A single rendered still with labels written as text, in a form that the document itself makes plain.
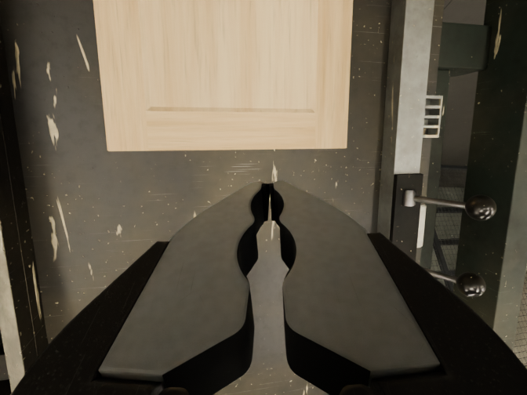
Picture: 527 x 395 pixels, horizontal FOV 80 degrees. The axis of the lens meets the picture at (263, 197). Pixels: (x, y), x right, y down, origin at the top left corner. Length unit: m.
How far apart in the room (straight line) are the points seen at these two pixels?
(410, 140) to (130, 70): 0.45
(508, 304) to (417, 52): 0.52
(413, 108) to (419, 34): 0.11
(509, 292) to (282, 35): 0.64
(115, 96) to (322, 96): 0.31
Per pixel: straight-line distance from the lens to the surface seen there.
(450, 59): 0.74
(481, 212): 0.54
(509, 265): 0.78
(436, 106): 0.63
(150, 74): 0.51
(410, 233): 0.61
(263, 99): 0.51
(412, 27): 0.61
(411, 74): 0.59
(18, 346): 0.58
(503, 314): 0.82
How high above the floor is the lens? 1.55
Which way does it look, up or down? 21 degrees down
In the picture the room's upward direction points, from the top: 173 degrees clockwise
